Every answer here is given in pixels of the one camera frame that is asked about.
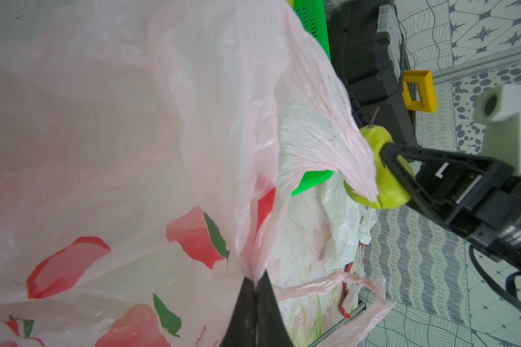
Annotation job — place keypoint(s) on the green plastic basket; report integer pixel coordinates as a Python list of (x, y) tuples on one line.
[(312, 15)]

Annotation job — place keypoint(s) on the red white work glove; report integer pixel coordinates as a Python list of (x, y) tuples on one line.
[(350, 297)]

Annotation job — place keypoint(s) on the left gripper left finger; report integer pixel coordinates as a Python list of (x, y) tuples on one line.
[(242, 329)]

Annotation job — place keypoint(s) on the black toolbox yellow handle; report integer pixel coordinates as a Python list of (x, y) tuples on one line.
[(369, 55)]

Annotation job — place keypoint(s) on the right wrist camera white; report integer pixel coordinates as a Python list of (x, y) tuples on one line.
[(499, 111)]

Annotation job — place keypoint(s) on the green pear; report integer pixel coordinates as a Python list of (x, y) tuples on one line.
[(391, 193)]

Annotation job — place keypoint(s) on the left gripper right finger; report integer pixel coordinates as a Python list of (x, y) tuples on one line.
[(270, 328)]

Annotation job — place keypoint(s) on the pink plastic bag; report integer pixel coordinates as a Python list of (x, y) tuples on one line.
[(148, 155)]

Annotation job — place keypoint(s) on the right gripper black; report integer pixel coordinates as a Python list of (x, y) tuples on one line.
[(479, 198)]

